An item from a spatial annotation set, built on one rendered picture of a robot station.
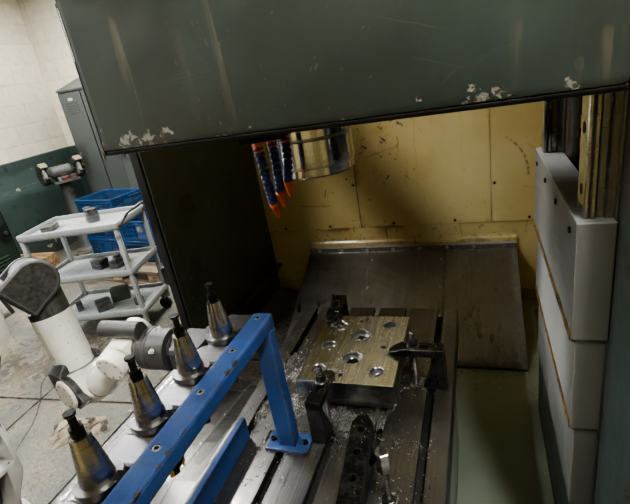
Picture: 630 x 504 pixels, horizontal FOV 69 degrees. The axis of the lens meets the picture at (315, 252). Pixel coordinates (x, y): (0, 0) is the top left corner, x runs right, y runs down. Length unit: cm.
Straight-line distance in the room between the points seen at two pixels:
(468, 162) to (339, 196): 55
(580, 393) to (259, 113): 62
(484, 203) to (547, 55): 145
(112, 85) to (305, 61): 27
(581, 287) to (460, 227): 132
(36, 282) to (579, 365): 107
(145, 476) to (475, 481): 92
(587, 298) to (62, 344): 107
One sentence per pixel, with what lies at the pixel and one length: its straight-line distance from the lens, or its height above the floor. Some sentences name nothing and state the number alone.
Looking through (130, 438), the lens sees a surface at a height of 122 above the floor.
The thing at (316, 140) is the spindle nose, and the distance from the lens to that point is 85.
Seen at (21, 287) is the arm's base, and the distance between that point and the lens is 120.
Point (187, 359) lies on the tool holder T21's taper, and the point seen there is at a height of 125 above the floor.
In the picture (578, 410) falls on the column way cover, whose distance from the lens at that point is 85.
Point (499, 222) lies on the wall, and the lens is 200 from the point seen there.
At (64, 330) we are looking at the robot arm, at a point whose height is 118.
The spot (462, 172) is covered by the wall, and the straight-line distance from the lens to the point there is 193.
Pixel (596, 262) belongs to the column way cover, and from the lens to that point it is 71.
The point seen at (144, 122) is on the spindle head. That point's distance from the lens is 69.
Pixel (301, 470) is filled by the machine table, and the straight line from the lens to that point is 105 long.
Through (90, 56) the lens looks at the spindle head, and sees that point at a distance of 72.
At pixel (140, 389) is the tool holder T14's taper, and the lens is 71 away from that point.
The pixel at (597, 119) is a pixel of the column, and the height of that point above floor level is 154.
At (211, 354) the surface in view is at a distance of 86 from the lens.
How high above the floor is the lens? 165
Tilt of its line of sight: 22 degrees down
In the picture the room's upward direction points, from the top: 10 degrees counter-clockwise
